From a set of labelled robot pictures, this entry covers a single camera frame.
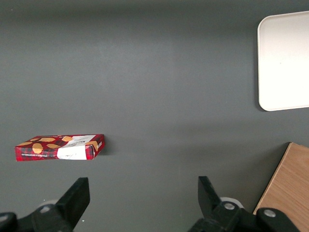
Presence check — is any wooden drawer cabinet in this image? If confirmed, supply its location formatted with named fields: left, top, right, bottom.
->
left=253, top=142, right=309, bottom=232

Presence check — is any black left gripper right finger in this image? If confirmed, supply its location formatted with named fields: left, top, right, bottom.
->
left=188, top=175, right=300, bottom=232

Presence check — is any red tartan cookie box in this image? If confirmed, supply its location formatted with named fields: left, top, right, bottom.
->
left=14, top=133, right=105, bottom=162

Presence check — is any cream rectangular tray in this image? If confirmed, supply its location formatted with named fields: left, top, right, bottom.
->
left=257, top=11, right=309, bottom=112

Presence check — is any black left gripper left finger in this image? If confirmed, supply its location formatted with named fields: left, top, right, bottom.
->
left=0, top=177, right=91, bottom=232

